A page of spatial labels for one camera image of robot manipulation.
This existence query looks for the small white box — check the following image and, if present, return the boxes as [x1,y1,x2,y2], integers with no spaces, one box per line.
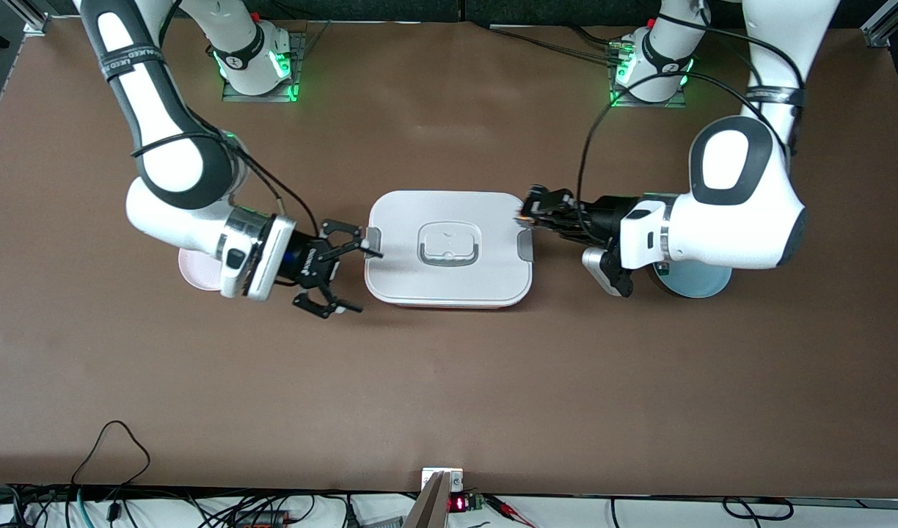
[422,468,464,494]

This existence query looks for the light blue round plate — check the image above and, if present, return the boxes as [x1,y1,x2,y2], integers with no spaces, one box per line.
[651,264,734,299]

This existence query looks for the pink round plate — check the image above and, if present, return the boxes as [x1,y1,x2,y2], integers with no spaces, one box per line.
[178,248,226,292]

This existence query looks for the orange and black device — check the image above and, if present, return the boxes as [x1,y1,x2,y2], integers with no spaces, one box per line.
[233,508,294,528]

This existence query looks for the red and black clip leads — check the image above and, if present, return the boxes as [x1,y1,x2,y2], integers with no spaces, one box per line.
[486,496,539,527]

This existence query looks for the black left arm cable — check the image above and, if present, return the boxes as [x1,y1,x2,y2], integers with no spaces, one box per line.
[577,11,795,213]

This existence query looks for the white lunch box grey handle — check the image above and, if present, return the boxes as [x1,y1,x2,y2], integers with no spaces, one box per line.
[364,190,535,309]

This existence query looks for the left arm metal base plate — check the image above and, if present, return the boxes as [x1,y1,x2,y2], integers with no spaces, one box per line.
[609,44,688,109]

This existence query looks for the black base power cables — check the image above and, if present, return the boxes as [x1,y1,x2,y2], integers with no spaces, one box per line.
[489,24,629,65]

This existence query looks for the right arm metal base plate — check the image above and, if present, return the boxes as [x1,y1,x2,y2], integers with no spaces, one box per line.
[222,33,301,103]

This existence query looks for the aluminium camera mount bar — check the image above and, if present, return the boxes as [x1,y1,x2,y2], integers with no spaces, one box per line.
[404,471,453,528]

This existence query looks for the black looped cable with plug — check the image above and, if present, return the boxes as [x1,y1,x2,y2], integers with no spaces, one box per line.
[71,420,151,523]

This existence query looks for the black coiled cable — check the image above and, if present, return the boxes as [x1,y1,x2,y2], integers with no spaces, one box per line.
[722,497,795,521]

